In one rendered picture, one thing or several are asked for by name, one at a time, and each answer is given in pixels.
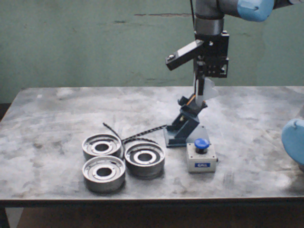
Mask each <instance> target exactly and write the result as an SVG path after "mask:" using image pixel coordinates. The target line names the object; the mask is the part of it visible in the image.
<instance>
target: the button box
mask: <svg viewBox="0 0 304 228"><path fill-rule="evenodd" d="M186 159H187V166H188V172H215V171H216V162H218V158H216V154H215V150H214V146H213V143H210V146H209V147H208V148H206V149H204V150H203V151H201V150H200V149H198V148H196V147H195V146H194V143H187V150H186Z"/></svg>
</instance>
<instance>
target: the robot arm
mask: <svg viewBox="0 0 304 228"><path fill-rule="evenodd" d="M302 2H304V0H195V3H196V5H195V23H194V30H195V39H197V40H196V41H194V42H193V43H191V44H189V45H187V46H185V47H183V48H182V49H180V50H178V51H176V52H175V53H173V54H171V55H169V56H167V57H166V58H165V64H166V66H167V68H168V69H169V70H170V71H172V70H174V69H176V68H178V67H180V66H182V65H183V64H185V63H186V62H188V61H190V60H192V59H193V91H194V93H195V95H196V100H195V103H196V105H197V106H198V108H201V106H202V101H204V100H207V99H211V98H214V97H217V96H218V90H217V89H214V88H213V87H214V86H215V83H214V82H213V81H211V80H209V79H208V77H212V78H214V77H218V78H227V75H228V61H229V59H228V44H229V35H228V34H227V32H226V31H223V30H224V20H225V14H227V15H231V16H233V17H237V18H240V19H244V20H246V21H255V22H262V21H264V20H266V18H267V17H269V16H270V14H271V12H272V10H275V9H278V8H282V7H286V6H290V5H294V4H298V3H302ZM224 65H227V69H226V74H224V73H225V69H224V68H223V66H224ZM281 142H282V144H283V146H284V150H285V152H286V153H287V154H288V156H289V157H290V158H292V159H293V160H294V161H296V162H297V163H298V164H299V167H300V168H301V170H302V171H303V172H304V105H303V106H302V108H301V109H300V111H299V113H298V114H297V116H296V117H295V118H294V119H292V120H290V121H288V122H287V123H286V126H284V127H283V129H282V131H281Z"/></svg>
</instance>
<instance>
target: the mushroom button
mask: <svg viewBox="0 0 304 228"><path fill-rule="evenodd" d="M194 146H195V147H196V148H198V149H199V150H201V151H203V150H204V149H206V148H208V147H209V146H210V143H209V141H208V140H207V139H204V138H199V139H196V140H195V142H194Z"/></svg>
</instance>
